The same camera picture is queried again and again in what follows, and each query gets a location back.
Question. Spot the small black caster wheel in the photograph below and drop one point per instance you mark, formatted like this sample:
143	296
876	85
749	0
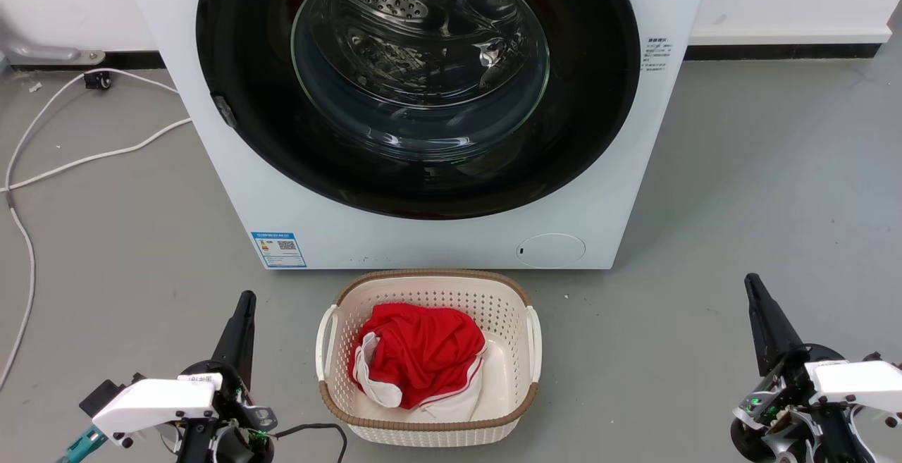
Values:
98	80

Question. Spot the round black glass washer door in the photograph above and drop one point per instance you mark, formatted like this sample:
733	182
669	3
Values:
243	89

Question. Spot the blue energy label sticker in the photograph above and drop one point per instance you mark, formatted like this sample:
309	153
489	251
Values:
279	249

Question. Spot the white plastic laundry basket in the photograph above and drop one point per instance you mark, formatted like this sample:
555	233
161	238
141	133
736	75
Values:
430	287

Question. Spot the stainless steel washer drum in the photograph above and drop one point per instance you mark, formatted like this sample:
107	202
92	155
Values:
416	40

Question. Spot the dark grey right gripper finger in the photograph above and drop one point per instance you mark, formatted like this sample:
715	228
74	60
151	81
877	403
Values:
769	329

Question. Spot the white front-load washing machine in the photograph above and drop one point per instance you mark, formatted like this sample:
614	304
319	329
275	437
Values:
437	241

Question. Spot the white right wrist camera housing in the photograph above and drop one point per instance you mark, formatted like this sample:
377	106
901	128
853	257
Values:
856	382

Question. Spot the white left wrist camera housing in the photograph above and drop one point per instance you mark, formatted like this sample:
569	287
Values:
151	403

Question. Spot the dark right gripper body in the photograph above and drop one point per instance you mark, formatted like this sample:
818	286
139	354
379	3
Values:
789	406

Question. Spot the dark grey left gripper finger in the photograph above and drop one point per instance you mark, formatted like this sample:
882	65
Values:
238	336

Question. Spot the red and white garment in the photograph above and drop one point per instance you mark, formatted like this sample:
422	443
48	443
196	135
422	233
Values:
423	350

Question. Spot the grey metal pipe bracket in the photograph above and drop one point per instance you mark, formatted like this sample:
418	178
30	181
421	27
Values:
42	51

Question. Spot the round white filter cover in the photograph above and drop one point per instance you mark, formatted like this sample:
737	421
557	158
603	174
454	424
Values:
551	251

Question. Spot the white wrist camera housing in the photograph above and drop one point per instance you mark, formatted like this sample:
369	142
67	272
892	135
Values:
151	403
856	382

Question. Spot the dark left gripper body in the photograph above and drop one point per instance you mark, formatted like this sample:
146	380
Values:
232	435

